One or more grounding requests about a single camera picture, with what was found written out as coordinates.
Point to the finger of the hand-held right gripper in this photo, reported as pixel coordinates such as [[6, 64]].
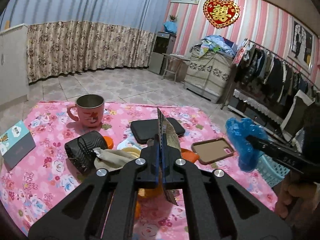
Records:
[[260, 143]]

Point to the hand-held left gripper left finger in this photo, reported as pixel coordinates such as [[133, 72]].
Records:
[[156, 160]]

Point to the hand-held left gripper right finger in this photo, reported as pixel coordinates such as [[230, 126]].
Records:
[[164, 162]]

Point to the blue plastic bag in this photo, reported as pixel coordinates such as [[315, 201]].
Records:
[[240, 135]]

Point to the light blue plastic basket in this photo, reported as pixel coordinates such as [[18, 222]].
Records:
[[271, 172]]

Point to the silver snack wrapper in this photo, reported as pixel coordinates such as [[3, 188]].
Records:
[[167, 130]]

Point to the beige cloth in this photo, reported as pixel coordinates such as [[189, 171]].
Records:
[[112, 158]]

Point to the orange bottle cap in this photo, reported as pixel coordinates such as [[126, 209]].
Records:
[[109, 142]]

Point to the black textured pouch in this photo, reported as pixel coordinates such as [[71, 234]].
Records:
[[82, 150]]

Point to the person's right hand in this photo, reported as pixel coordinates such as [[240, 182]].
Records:
[[292, 195]]

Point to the black zip case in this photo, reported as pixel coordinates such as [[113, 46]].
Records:
[[145, 130]]

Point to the low table with lace cloth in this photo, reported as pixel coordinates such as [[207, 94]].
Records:
[[252, 102]]

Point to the chair with beige cover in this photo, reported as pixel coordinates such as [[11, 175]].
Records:
[[297, 112]]

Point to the brown phone case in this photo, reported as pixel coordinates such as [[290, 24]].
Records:
[[212, 150]]

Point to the row of hanging clothes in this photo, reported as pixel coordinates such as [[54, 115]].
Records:
[[272, 72]]

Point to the pink metal cup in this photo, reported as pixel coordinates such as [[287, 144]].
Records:
[[90, 112]]

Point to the cloth covered cabinet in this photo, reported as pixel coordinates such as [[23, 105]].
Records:
[[210, 75]]

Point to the pink hanging bag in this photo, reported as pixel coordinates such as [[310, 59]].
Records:
[[239, 56]]

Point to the small folding table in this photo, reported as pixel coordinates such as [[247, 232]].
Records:
[[175, 57]]

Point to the pile of folded clothes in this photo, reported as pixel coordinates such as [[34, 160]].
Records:
[[217, 45]]

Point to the grey water dispenser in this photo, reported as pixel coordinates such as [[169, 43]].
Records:
[[162, 52]]

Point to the pink floral blanket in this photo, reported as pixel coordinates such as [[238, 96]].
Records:
[[50, 192]]

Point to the blue bag on dispenser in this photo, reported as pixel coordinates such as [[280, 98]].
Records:
[[170, 27]]

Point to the beige floral curtain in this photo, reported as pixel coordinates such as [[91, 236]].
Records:
[[82, 47]]

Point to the grey and teal booklet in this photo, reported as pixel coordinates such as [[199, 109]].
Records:
[[17, 147]]

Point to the small potted plant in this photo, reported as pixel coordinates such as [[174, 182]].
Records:
[[173, 18]]

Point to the blue pleated curtain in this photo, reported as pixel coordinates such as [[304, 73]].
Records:
[[82, 2]]

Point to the framed wall picture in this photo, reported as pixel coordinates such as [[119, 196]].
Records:
[[301, 45]]

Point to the red heart wall decoration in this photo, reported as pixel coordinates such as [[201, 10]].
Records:
[[221, 11]]

